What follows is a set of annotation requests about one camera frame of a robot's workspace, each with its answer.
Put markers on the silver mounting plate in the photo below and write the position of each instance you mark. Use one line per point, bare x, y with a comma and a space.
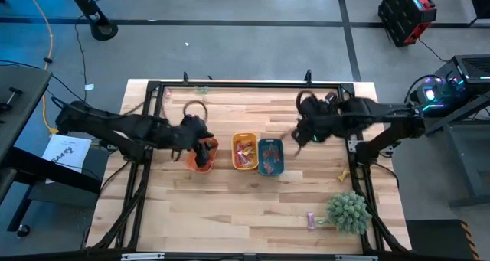
352, 143

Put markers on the white tag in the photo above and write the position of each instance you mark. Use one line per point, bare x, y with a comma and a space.
89, 87

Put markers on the small pink candy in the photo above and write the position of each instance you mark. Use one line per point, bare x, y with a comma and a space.
167, 94

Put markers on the black hazard striped box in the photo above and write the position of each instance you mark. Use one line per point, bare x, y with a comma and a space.
436, 240

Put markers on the red black tool case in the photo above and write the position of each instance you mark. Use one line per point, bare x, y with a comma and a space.
406, 14

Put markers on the white paper sheet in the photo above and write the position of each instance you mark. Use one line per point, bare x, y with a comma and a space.
67, 152

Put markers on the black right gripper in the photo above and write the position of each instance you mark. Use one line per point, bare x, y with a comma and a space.
317, 119

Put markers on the black aluminium rig frame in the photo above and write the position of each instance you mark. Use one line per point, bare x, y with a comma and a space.
249, 84

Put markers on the orange plastic bin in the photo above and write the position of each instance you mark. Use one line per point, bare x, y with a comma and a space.
199, 170

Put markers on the green wrapped candy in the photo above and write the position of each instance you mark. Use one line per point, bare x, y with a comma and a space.
201, 89

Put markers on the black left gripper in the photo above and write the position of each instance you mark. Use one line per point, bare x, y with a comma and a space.
191, 132

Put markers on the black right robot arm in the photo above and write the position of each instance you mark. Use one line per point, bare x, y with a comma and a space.
383, 113

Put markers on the green artificial plant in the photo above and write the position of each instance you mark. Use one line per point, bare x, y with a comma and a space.
347, 213

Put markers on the yellow plastic bin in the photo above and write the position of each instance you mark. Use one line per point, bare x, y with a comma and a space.
249, 138

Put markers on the dark teal plastic bin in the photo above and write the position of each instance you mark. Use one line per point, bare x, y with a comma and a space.
264, 146

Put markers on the red orange candy packet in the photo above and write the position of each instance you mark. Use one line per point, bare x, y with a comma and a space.
271, 153

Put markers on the black computer tower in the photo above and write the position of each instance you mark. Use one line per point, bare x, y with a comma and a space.
471, 71

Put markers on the black cabinet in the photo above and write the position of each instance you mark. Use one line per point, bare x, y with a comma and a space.
482, 0

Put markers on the black pole stand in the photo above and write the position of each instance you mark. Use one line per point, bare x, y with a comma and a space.
100, 27

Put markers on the dark grey desk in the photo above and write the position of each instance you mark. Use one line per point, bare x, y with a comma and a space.
19, 100

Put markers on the grey metal stand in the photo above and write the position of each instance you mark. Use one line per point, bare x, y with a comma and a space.
465, 165

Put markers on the yellow wrapped candy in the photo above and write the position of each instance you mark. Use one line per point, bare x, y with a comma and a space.
343, 175

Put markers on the silver bracket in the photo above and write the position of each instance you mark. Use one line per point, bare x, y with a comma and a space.
356, 258
141, 256

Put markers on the pink red candy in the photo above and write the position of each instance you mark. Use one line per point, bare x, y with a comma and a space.
242, 160

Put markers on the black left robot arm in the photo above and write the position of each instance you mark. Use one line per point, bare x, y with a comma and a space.
115, 125

